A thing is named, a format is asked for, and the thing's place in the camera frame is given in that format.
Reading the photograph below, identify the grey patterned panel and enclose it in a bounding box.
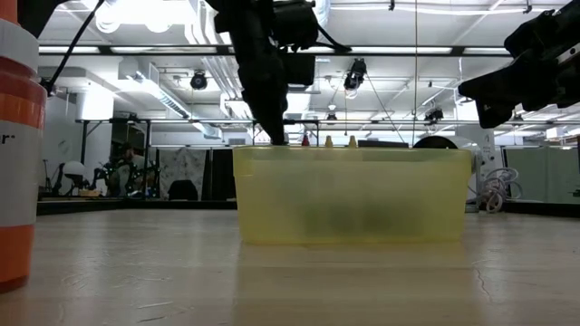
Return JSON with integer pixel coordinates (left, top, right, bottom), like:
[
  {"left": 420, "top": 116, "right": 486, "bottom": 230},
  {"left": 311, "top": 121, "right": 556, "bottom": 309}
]
[{"left": 158, "top": 147, "right": 208, "bottom": 200}]

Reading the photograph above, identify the black left wrist camera cable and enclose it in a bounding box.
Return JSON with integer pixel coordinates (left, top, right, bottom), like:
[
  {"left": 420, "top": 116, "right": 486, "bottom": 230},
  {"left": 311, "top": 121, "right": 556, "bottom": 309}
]
[{"left": 315, "top": 24, "right": 353, "bottom": 52}]

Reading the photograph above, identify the white camera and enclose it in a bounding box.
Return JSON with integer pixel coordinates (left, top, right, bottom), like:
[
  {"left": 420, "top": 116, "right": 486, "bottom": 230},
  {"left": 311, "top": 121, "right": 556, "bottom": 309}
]
[{"left": 412, "top": 134, "right": 485, "bottom": 214}]

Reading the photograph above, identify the silver round ventilation duct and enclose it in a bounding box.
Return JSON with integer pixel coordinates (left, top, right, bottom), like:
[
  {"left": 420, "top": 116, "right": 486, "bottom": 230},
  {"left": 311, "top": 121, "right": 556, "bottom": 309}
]
[{"left": 283, "top": 0, "right": 332, "bottom": 144}]

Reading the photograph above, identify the black background chair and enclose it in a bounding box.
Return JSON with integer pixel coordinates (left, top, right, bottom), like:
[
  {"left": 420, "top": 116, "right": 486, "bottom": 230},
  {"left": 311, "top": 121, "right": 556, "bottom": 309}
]
[{"left": 167, "top": 179, "right": 200, "bottom": 202}]

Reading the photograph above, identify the person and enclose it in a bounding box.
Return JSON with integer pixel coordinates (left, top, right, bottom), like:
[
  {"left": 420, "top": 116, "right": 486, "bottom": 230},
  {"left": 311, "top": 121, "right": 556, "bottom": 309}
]
[{"left": 106, "top": 143, "right": 150, "bottom": 198}]

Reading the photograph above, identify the white round background lamp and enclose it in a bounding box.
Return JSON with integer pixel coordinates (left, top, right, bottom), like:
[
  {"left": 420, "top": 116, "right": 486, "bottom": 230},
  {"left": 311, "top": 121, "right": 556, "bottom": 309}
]
[{"left": 63, "top": 160, "right": 86, "bottom": 178}]

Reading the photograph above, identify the black background rig frame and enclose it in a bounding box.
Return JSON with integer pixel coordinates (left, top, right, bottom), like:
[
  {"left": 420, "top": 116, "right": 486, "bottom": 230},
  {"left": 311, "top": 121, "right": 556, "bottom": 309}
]
[{"left": 76, "top": 118, "right": 153, "bottom": 198}]

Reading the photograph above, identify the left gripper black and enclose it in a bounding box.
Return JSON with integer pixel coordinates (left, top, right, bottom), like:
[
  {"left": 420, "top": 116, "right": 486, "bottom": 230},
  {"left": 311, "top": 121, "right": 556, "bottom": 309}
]
[{"left": 206, "top": 0, "right": 321, "bottom": 145}]

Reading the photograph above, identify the pale green partition screen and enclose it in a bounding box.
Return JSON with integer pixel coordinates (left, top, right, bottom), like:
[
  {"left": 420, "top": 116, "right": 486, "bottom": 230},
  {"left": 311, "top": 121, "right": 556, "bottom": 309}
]
[{"left": 502, "top": 145, "right": 580, "bottom": 204}]

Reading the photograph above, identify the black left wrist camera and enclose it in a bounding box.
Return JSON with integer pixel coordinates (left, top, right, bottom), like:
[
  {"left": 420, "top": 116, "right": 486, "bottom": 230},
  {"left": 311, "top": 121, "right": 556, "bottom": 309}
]
[{"left": 283, "top": 50, "right": 317, "bottom": 87}]

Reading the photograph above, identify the black monitor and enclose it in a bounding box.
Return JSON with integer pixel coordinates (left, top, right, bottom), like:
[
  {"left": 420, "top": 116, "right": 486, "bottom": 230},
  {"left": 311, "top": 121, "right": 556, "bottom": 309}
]
[{"left": 357, "top": 139, "right": 410, "bottom": 149}]

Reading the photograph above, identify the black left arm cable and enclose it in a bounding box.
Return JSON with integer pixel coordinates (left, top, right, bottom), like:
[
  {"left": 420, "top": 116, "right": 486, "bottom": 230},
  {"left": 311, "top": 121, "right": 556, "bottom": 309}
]
[{"left": 43, "top": 0, "right": 106, "bottom": 90}]

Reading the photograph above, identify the yellow translucent plastic bin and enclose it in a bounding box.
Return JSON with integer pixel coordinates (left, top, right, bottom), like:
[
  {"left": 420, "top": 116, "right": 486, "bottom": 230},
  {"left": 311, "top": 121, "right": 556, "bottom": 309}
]
[{"left": 233, "top": 147, "right": 473, "bottom": 245}]

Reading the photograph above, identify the large orange food coloring bottle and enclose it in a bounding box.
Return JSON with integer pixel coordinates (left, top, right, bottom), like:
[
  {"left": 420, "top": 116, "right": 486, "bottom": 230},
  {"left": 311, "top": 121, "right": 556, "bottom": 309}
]
[{"left": 0, "top": 0, "right": 49, "bottom": 293}]

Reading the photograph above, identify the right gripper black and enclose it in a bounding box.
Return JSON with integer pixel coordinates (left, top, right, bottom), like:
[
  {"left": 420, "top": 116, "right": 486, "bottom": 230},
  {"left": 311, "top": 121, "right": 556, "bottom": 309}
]
[{"left": 458, "top": 0, "right": 580, "bottom": 129}]

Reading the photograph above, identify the white light bar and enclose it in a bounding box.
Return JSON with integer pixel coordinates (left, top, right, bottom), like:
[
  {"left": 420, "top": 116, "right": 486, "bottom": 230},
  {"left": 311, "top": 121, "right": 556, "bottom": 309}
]
[
  {"left": 346, "top": 45, "right": 454, "bottom": 55},
  {"left": 38, "top": 45, "right": 218, "bottom": 55},
  {"left": 464, "top": 46, "right": 511, "bottom": 55},
  {"left": 228, "top": 45, "right": 336, "bottom": 55}
]

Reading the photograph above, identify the white coiled cable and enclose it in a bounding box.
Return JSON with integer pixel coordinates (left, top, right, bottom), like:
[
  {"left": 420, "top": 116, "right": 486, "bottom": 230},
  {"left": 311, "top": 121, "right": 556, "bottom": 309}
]
[{"left": 479, "top": 167, "right": 522, "bottom": 213}]

